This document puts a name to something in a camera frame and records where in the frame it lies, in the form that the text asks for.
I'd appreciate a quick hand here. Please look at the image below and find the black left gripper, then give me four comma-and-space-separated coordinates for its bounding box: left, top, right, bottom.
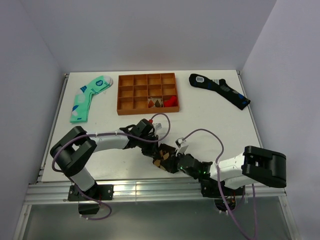
137, 134, 160, 160

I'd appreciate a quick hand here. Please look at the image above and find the brown argyle sock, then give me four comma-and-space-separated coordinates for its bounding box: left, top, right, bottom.
152, 143, 178, 174

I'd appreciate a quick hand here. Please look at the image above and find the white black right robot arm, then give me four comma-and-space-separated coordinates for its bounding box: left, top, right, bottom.
160, 146, 287, 195

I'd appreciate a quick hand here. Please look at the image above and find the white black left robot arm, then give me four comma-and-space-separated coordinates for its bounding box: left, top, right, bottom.
50, 118, 159, 200

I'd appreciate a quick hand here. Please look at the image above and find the rolled orange green argyle sock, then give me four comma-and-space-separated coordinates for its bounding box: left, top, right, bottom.
148, 97, 163, 108

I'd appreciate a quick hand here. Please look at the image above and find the rolled red sock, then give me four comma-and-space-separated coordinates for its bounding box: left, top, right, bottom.
163, 95, 178, 108

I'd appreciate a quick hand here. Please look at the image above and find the wooden compartment tray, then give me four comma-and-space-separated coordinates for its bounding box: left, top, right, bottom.
116, 72, 180, 116

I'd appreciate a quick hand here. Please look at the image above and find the mint green patterned sock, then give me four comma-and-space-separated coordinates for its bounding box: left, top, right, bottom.
69, 75, 114, 124

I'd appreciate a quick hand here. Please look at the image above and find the black blue sports sock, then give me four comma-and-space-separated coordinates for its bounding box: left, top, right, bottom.
188, 73, 251, 110

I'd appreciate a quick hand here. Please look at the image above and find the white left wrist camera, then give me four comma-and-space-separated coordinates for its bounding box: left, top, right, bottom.
148, 119, 162, 132

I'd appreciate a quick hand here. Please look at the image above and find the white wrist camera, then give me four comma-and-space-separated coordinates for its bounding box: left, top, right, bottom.
148, 119, 162, 132
175, 138, 189, 157

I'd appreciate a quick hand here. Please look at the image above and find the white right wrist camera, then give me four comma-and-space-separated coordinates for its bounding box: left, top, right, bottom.
175, 138, 189, 157

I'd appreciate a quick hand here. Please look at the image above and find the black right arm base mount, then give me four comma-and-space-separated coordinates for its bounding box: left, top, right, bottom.
199, 178, 246, 212

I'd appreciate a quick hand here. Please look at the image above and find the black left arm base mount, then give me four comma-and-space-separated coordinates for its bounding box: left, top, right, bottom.
67, 184, 114, 218

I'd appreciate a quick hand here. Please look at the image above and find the aluminium table edge rail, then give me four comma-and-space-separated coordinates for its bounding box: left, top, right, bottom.
23, 174, 287, 206

